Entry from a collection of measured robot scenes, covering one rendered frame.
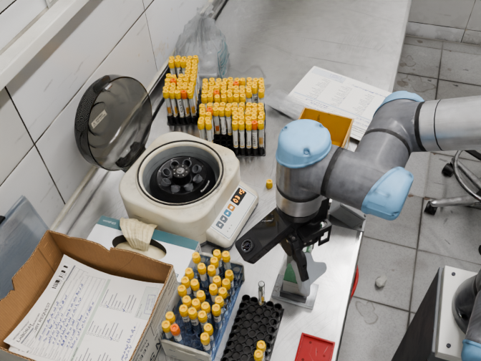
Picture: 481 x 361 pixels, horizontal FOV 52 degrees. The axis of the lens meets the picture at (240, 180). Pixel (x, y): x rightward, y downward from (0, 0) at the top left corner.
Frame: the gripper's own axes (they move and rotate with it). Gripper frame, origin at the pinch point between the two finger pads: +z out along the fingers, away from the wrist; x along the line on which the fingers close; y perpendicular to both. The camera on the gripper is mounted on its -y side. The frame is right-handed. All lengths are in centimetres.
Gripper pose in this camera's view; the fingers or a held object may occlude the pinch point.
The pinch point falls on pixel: (283, 267)
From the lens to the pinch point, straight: 97.4
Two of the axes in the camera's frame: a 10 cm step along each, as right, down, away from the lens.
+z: 0.4, 6.4, 7.7
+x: -4.7, -6.7, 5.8
